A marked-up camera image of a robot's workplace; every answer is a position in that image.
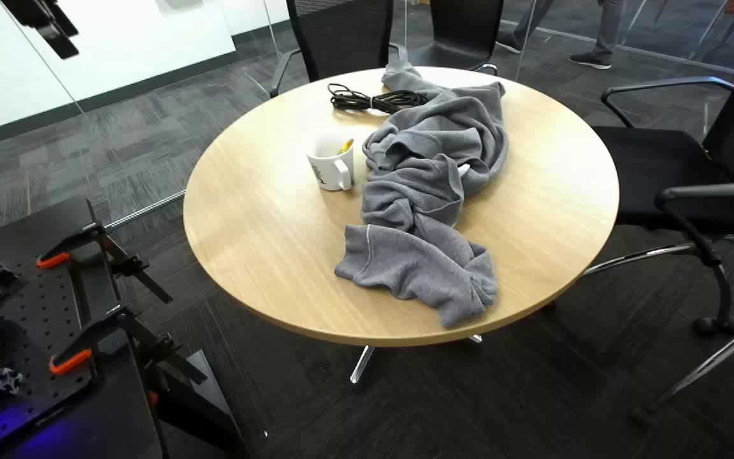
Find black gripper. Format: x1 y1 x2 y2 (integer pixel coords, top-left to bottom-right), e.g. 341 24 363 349
0 0 82 62

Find white ceramic mug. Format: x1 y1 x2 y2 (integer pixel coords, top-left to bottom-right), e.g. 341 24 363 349
302 135 358 195

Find chrome table leg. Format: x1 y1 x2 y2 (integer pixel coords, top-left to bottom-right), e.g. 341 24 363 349
346 331 487 388

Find black coiled cable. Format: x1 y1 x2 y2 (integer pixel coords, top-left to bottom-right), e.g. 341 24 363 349
323 80 434 118

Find grey crumpled cloth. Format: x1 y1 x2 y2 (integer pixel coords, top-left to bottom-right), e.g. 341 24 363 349
333 45 511 331

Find black clamp orange handle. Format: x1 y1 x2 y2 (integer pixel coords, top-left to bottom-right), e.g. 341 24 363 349
45 303 208 388
33 200 175 307

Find black robot mounting cart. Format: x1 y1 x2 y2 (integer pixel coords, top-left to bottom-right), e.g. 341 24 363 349
0 196 246 459

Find black mesh office chair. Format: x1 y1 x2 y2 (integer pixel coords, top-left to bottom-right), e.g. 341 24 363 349
632 178 734 424
268 0 398 98
408 0 507 77
580 35 734 277

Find person legs grey trousers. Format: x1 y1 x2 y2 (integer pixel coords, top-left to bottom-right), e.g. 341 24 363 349
497 0 632 73

